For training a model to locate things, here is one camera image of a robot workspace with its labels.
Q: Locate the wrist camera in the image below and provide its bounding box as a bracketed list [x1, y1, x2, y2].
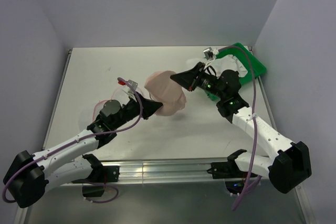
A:
[118, 78, 138, 100]
[203, 47, 219, 65]

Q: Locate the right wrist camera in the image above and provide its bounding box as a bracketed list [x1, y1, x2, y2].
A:
[203, 47, 219, 65]

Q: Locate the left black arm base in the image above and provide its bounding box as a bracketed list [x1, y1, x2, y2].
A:
[81, 166, 120, 204]

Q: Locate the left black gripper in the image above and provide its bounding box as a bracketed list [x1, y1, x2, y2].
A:
[112, 91, 162, 129]

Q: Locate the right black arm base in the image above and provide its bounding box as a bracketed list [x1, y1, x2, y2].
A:
[207, 161, 247, 196]

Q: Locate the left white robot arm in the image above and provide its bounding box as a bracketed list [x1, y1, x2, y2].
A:
[2, 93, 163, 208]

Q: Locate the pink-rimmed mesh laundry bag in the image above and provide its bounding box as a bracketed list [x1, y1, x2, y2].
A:
[78, 88, 128, 131]

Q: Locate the green plastic tray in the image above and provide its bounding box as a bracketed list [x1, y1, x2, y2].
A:
[206, 42, 266, 85]

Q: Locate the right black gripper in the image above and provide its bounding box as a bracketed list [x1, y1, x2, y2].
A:
[170, 62, 226, 100]

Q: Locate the beige pink bra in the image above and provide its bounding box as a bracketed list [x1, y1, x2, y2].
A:
[144, 70, 186, 116]

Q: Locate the white bra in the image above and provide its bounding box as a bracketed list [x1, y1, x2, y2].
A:
[187, 53, 249, 78]

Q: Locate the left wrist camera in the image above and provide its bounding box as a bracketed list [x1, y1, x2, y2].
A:
[118, 78, 138, 100]

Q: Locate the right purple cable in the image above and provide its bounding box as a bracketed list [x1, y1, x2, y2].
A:
[216, 45, 263, 211]

